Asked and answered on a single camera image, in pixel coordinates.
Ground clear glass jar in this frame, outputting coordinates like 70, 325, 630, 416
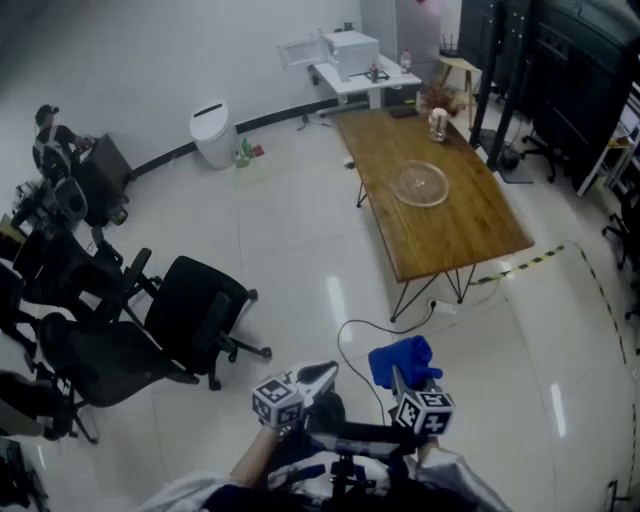
428, 106, 452, 144

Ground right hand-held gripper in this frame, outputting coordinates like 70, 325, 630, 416
390, 364, 457, 438

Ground black cable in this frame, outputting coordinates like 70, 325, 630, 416
336, 302, 437, 429

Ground white refrigerator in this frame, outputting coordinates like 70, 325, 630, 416
359, 0, 464, 69

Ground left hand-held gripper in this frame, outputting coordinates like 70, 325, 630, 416
251, 360, 340, 431

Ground dried flower bouquet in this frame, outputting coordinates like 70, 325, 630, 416
416, 77, 467, 119

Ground blue cloth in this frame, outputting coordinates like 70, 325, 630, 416
368, 335, 445, 391

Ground black chest camera rig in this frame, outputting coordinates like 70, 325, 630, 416
297, 392, 419, 501

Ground black office chair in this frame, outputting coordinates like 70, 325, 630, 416
143, 254, 274, 392
11, 227, 162, 332
521, 118, 560, 184
36, 311, 202, 446
601, 183, 640, 272

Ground white microwave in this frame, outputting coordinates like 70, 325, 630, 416
277, 29, 382, 82

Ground person's left forearm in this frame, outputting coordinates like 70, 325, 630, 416
228, 424, 282, 490

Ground white trash bin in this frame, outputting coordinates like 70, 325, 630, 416
188, 99, 241, 171

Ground black metal stand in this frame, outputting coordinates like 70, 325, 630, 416
468, 0, 537, 185

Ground white desk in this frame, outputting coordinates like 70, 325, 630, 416
310, 53, 424, 110

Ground person's torso in white clothing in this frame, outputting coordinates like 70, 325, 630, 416
142, 447, 511, 512

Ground large black cabinet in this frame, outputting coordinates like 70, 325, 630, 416
518, 0, 640, 197

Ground white shelf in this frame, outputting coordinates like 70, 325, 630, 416
576, 82, 640, 202

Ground yellow-black striped floor strip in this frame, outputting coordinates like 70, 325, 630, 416
473, 241, 629, 370

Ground glass microwave turntable plate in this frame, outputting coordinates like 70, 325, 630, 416
389, 159, 451, 208

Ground grey-backed office chair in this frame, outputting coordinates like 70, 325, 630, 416
39, 175, 129, 232

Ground person's right forearm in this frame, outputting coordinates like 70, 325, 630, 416
413, 435, 511, 512

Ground yellow stool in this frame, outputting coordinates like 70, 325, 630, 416
438, 55, 484, 132

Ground wooden table with black legs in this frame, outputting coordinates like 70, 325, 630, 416
333, 106, 535, 324

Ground brown cabinet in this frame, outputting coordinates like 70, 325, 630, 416
74, 132, 137, 204

